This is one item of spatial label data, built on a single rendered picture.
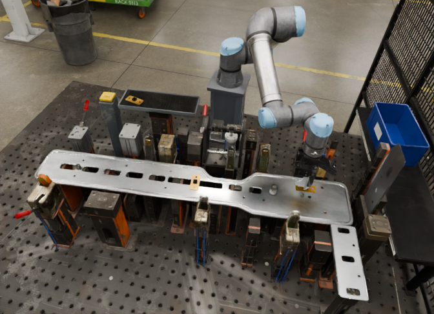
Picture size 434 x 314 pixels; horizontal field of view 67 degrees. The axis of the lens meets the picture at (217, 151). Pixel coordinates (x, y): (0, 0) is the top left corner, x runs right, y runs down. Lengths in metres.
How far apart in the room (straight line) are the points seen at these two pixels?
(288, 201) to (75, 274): 0.98
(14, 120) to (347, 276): 3.23
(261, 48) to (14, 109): 3.01
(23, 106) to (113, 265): 2.56
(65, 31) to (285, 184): 3.19
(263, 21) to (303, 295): 1.14
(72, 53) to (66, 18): 0.42
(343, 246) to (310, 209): 0.19
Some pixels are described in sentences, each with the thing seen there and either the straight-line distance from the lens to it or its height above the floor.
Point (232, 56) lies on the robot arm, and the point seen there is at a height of 1.28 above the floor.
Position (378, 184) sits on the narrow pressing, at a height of 1.13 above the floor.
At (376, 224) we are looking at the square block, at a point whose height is 1.06.
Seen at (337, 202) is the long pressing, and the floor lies 1.00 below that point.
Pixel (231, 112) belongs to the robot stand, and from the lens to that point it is 1.87.
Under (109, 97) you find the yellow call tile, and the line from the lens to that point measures 1.68.
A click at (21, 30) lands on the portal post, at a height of 0.11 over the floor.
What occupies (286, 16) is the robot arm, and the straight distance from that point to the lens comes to 1.37.
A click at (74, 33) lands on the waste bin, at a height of 0.41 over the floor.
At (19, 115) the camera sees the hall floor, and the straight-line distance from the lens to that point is 3.78.
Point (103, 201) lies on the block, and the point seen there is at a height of 1.03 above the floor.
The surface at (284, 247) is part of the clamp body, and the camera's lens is 1.32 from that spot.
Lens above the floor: 2.13
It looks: 46 degrees down
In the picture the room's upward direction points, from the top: 3 degrees clockwise
